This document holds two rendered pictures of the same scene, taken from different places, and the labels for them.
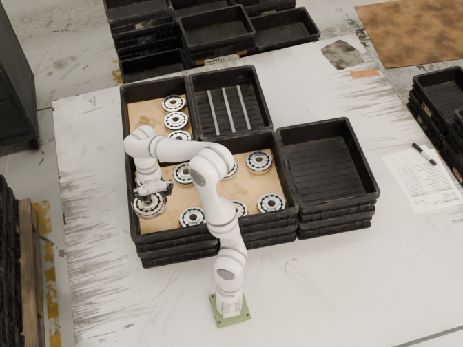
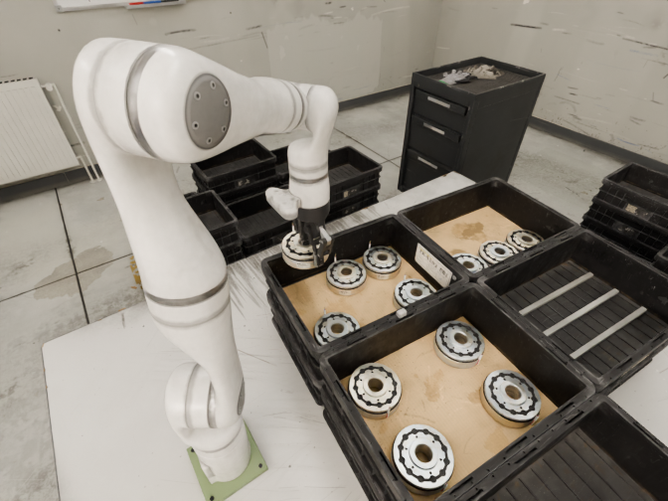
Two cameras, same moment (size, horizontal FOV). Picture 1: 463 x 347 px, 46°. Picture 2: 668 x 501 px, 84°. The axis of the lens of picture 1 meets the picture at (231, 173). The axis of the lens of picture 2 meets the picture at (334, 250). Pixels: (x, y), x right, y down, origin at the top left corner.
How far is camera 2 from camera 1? 1.38 m
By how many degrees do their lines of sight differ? 46
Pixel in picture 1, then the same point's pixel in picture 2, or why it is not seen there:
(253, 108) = (624, 350)
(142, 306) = not seen: hidden behind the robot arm
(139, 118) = (475, 222)
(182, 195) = (378, 306)
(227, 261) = (177, 380)
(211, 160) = (111, 50)
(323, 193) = not seen: outside the picture
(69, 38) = (571, 199)
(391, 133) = not seen: outside the picture
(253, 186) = (454, 407)
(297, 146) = (614, 470)
